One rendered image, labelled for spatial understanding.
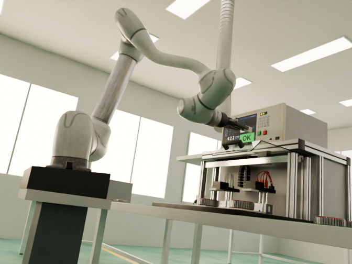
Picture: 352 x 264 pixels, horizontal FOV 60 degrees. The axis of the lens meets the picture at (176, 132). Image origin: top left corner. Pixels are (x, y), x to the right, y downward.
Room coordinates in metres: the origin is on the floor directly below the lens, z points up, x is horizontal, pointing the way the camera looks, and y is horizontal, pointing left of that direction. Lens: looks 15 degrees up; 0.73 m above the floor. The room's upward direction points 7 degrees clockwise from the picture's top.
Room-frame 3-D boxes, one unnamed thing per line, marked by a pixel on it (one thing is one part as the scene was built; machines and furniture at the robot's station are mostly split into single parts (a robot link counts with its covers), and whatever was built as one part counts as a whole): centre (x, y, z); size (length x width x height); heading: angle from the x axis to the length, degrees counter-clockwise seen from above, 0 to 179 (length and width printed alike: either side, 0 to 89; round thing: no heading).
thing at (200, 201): (1.65, -0.21, 0.80); 0.11 x 0.11 x 0.04
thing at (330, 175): (1.49, -0.79, 0.91); 0.28 x 0.03 x 0.32; 123
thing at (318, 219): (1.24, -0.64, 0.77); 0.11 x 0.11 x 0.04
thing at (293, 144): (1.72, -0.55, 1.09); 0.68 x 0.44 x 0.05; 33
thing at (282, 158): (1.60, -0.36, 1.03); 0.62 x 0.01 x 0.03; 33
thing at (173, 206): (1.55, -0.29, 0.76); 0.64 x 0.47 x 0.02; 33
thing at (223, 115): (1.41, -0.22, 1.18); 0.09 x 0.08 x 0.07; 122
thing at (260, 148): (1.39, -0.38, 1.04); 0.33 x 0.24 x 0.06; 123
